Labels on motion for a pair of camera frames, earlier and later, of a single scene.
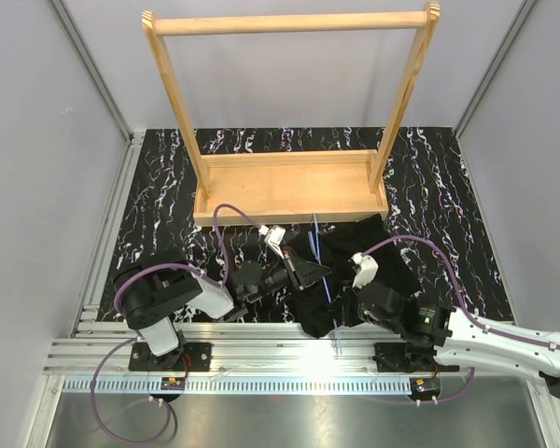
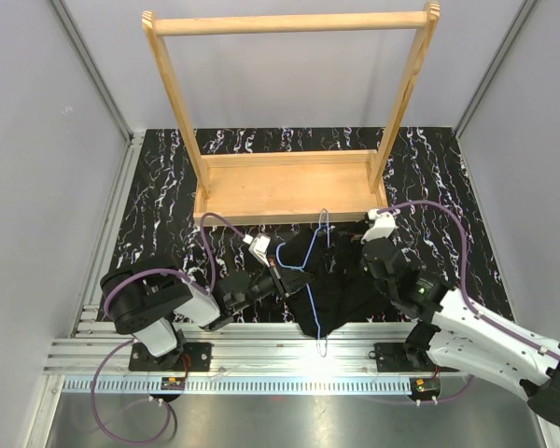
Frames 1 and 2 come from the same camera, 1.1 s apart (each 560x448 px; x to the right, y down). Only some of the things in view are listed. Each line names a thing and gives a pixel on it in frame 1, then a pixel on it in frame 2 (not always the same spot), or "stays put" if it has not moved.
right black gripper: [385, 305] to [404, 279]
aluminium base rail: [265, 350] stays put
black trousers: [332, 302] stays put
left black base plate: [190, 357] stays put
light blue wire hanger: [314, 241] to [304, 279]
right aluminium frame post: [524, 13] stays put
